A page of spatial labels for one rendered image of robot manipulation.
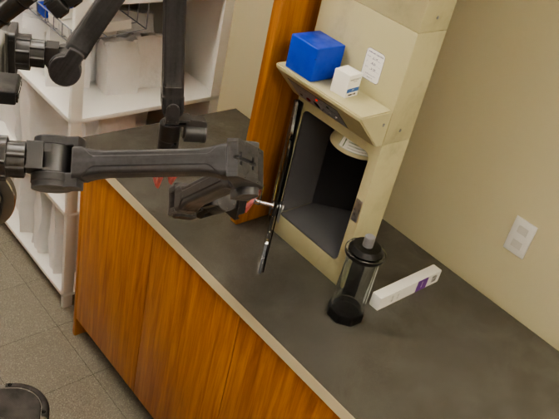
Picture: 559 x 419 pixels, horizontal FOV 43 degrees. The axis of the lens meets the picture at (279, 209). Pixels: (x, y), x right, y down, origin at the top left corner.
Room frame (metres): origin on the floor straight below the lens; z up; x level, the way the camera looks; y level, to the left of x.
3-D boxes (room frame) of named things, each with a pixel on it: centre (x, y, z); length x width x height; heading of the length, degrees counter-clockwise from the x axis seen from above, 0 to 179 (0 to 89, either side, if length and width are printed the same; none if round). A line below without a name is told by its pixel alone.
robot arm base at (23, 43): (1.59, 0.69, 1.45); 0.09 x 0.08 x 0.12; 19
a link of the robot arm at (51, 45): (1.62, 0.62, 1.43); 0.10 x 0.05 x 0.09; 109
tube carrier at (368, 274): (1.52, -0.24, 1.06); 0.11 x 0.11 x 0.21
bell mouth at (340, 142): (1.80, -0.18, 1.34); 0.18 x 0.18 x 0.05
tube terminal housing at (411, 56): (1.83, -0.18, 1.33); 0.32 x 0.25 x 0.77; 48
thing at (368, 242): (1.52, -0.24, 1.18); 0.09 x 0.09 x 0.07
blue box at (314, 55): (1.75, 0.00, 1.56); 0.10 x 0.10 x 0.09; 48
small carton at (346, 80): (1.67, -0.09, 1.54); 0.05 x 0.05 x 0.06; 54
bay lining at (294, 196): (1.83, -0.18, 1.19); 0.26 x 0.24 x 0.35; 48
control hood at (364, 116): (1.70, -0.06, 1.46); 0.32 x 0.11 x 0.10; 48
